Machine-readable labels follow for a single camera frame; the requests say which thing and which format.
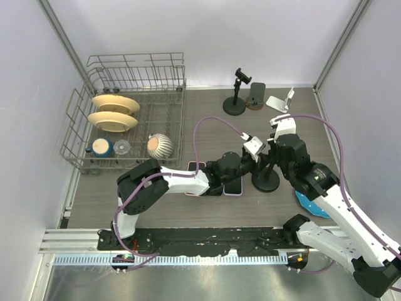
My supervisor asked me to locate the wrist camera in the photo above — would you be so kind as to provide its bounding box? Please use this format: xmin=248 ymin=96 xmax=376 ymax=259
xmin=269 ymin=114 xmax=296 ymax=142
xmin=241 ymin=132 xmax=266 ymax=163

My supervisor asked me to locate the grey wire dish rack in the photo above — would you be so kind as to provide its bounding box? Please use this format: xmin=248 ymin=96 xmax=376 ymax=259
xmin=60 ymin=52 xmax=186 ymax=174

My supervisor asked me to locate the pink case phone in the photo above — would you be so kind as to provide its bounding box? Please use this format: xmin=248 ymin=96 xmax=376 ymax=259
xmin=185 ymin=161 xmax=206 ymax=196

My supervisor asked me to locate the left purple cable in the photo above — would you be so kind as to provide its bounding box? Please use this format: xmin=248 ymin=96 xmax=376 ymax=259
xmin=112 ymin=116 xmax=248 ymax=270

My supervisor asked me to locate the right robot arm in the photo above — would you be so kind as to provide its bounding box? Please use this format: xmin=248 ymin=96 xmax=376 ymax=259
xmin=268 ymin=134 xmax=400 ymax=298

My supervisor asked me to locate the grey phone stand wooden base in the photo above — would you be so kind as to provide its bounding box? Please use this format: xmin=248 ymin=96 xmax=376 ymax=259
xmin=246 ymin=82 xmax=266 ymax=110

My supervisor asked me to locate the cream plate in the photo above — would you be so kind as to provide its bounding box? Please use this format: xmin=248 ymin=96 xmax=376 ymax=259
xmin=91 ymin=94 xmax=140 ymax=115
xmin=88 ymin=111 xmax=138 ymax=132

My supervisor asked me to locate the blue dotted plate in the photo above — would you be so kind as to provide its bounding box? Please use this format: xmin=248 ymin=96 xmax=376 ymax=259
xmin=294 ymin=190 xmax=330 ymax=219

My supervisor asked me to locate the black gooseneck phone stand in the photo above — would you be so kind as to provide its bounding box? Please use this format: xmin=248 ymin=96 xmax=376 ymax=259
xmin=251 ymin=153 xmax=280 ymax=193

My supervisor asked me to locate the striped ceramic teapot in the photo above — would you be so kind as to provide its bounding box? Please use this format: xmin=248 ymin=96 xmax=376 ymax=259
xmin=147 ymin=134 xmax=174 ymax=159

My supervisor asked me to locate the blue ceramic mug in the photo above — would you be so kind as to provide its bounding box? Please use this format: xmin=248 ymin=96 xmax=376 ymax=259
xmin=85 ymin=138 xmax=113 ymax=158

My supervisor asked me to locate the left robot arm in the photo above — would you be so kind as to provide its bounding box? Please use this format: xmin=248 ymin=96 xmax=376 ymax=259
xmin=111 ymin=152 xmax=269 ymax=250

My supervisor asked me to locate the front cream plate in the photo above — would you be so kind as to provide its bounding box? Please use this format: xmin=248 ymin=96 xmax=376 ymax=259
xmin=88 ymin=111 xmax=138 ymax=132

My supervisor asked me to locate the clear glass cup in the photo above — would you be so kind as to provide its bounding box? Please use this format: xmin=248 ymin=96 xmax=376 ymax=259
xmin=113 ymin=139 xmax=131 ymax=156

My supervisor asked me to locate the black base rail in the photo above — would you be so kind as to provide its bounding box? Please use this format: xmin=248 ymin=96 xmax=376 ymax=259
xmin=96 ymin=226 xmax=320 ymax=256

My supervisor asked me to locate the black round base stand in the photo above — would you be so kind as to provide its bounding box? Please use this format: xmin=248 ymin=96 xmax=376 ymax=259
xmin=222 ymin=68 xmax=252 ymax=116

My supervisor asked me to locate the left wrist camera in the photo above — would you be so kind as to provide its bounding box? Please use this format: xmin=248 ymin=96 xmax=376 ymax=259
xmin=241 ymin=132 xmax=266 ymax=163

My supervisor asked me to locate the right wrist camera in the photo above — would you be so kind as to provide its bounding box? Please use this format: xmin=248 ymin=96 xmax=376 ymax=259
xmin=269 ymin=114 xmax=296 ymax=142

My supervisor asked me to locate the white folding phone stand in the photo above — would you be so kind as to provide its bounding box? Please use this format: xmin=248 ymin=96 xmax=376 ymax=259
xmin=265 ymin=87 xmax=294 ymax=114

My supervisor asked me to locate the rear cream plate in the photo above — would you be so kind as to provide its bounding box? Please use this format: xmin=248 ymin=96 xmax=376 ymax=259
xmin=91 ymin=94 xmax=140 ymax=115

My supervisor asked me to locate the white phone blue screen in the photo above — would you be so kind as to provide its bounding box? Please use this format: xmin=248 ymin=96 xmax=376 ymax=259
xmin=223 ymin=177 xmax=243 ymax=196

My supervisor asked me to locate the black phone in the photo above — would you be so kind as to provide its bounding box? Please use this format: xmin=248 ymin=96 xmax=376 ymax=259
xmin=202 ymin=182 xmax=224 ymax=196

